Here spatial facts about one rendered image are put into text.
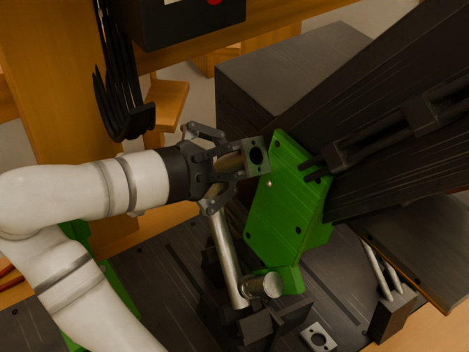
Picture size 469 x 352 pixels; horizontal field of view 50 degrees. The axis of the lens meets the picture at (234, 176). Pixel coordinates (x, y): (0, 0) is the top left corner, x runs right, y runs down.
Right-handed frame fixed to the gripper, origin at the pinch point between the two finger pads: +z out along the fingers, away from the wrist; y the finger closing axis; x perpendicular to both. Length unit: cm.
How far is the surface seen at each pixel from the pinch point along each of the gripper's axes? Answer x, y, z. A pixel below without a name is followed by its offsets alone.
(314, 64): 3.3, 13.8, 22.1
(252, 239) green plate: 6.2, -12.6, 2.9
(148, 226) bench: 41.8, -8.8, 1.7
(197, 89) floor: 193, 52, 117
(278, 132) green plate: -5.8, 2.5, 2.9
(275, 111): 0.7, 6.4, 8.8
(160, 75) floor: 212, 66, 106
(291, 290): -1.2, -20.3, 2.7
